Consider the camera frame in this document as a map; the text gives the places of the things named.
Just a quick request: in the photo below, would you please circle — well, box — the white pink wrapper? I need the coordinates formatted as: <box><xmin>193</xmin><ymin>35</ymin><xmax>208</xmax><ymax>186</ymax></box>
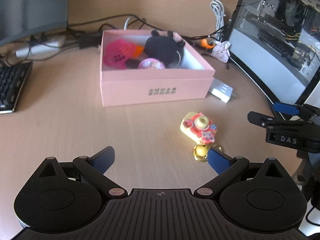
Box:
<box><xmin>210</xmin><ymin>41</ymin><xmax>231</xmax><ymax>63</ymax></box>

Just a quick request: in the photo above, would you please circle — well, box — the black cable bundle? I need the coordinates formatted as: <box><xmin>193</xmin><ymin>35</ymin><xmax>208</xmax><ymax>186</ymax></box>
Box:
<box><xmin>0</xmin><ymin>15</ymin><xmax>232</xmax><ymax>63</ymax></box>

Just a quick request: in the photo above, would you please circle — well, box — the white bundled power cable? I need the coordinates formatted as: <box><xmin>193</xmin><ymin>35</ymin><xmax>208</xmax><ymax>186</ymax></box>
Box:
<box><xmin>209</xmin><ymin>0</ymin><xmax>227</xmax><ymax>42</ymax></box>

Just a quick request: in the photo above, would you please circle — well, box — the pink cardboard box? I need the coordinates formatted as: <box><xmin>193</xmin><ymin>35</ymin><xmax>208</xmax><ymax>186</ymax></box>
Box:
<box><xmin>100</xmin><ymin>44</ymin><xmax>215</xmax><ymax>107</ymax></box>

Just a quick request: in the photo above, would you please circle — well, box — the pink yellow cake toy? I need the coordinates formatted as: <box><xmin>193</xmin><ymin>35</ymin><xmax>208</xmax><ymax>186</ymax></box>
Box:
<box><xmin>138</xmin><ymin>58</ymin><xmax>165</xmax><ymax>69</ymax></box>

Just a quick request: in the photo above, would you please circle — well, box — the black keyboard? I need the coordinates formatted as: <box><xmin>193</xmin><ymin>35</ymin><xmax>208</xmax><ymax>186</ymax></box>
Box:
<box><xmin>0</xmin><ymin>62</ymin><xmax>33</xmax><ymax>114</ymax></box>

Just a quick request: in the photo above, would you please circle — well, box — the gold bell keychain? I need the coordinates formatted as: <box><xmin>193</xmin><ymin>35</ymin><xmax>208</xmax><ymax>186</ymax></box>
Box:
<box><xmin>193</xmin><ymin>144</ymin><xmax>223</xmax><ymax>162</ymax></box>

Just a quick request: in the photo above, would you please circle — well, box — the black plush toy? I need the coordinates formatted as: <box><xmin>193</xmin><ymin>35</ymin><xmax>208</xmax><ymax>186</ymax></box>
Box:
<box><xmin>144</xmin><ymin>30</ymin><xmax>185</xmax><ymax>68</ymax></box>

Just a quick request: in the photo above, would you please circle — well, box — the pink plastic strainer scoop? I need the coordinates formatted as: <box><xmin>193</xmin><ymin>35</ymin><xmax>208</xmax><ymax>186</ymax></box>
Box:
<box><xmin>103</xmin><ymin>39</ymin><xmax>136</xmax><ymax>69</ymax></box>

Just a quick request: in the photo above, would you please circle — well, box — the white desk power strip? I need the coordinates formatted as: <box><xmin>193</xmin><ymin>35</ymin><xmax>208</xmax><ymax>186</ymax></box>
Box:
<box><xmin>15</xmin><ymin>36</ymin><xmax>66</xmax><ymax>58</ymax></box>

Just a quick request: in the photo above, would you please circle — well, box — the hello kitty toy camera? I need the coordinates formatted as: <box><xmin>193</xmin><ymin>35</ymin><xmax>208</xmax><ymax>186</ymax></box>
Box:
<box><xmin>180</xmin><ymin>112</ymin><xmax>217</xmax><ymax>145</ymax></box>

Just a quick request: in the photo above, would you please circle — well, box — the white glass computer case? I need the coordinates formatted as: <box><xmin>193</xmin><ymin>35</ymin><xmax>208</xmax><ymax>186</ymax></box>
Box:
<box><xmin>225</xmin><ymin>0</ymin><xmax>319</xmax><ymax>107</ymax></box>

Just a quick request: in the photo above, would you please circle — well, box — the black cylinder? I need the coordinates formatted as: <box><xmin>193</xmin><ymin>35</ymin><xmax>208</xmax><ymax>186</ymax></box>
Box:
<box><xmin>125</xmin><ymin>59</ymin><xmax>140</xmax><ymax>69</ymax></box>

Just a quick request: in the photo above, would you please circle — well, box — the black computer monitor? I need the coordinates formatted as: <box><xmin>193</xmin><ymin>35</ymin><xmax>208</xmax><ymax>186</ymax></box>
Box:
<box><xmin>1</xmin><ymin>0</ymin><xmax>68</xmax><ymax>46</ymax></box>

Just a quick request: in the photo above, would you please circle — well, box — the white grey adapter block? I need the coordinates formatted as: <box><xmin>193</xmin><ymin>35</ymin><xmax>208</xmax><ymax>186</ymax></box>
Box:
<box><xmin>208</xmin><ymin>78</ymin><xmax>233</xmax><ymax>103</ymax></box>

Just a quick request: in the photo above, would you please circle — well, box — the orange plastic toy piece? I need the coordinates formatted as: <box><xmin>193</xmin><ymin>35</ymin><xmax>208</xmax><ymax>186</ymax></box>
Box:
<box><xmin>200</xmin><ymin>38</ymin><xmax>216</xmax><ymax>50</ymax></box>

